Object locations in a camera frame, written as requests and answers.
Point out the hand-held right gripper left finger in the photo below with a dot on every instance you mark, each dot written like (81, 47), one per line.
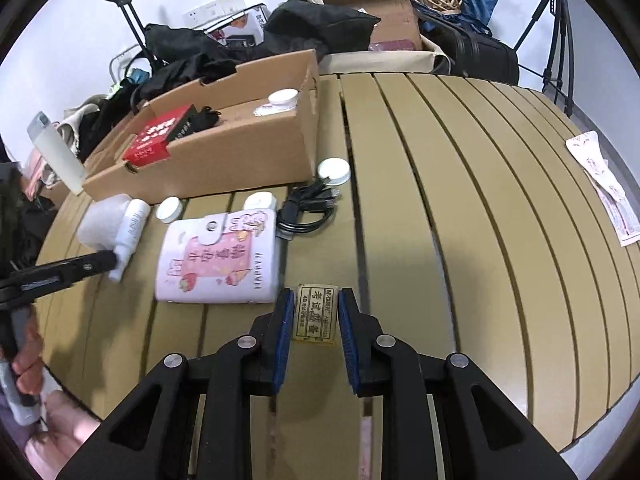
(283, 340)

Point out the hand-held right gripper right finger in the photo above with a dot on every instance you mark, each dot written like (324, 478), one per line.
(349, 345)

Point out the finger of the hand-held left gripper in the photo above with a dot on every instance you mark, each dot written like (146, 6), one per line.
(65, 267)

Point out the white tube bottle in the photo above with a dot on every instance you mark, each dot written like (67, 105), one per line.
(129, 232)

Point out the person's left hand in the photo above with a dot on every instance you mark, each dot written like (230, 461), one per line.
(65, 420)

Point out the white fluffy cotton wad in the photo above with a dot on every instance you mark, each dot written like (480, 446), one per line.
(100, 222)

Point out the pink white printed pouch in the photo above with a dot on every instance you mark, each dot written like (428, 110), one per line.
(218, 260)

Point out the white bottle grey cap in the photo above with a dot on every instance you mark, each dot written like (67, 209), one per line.
(55, 152)

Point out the small white jar cap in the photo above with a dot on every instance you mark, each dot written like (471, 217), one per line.
(168, 209)

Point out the white rounded case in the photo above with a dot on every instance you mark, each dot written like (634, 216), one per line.
(260, 202)

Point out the beige tote bag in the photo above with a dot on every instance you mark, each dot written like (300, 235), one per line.
(75, 120)

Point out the red printed box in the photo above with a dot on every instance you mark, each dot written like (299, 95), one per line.
(159, 132)

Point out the white round disc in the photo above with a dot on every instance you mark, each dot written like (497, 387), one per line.
(334, 170)

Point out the black jacket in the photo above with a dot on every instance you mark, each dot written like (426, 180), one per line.
(185, 57)

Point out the white round lid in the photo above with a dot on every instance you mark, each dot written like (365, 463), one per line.
(283, 97)

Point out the pink white paper slip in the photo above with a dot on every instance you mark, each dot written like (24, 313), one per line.
(620, 220)

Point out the printed product box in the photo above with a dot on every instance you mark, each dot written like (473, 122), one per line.
(242, 25)

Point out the white printed packet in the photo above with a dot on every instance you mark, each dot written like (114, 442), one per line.
(595, 162)

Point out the black padded bag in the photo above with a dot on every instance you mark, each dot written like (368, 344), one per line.
(320, 22)

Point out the black suitcase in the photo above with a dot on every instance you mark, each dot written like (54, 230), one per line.
(480, 52)

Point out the large cardboard box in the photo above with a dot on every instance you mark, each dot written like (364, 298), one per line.
(380, 7)

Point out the black tripod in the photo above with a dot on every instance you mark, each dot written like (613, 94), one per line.
(552, 35)

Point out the white wall socket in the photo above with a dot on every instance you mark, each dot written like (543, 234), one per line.
(215, 9)

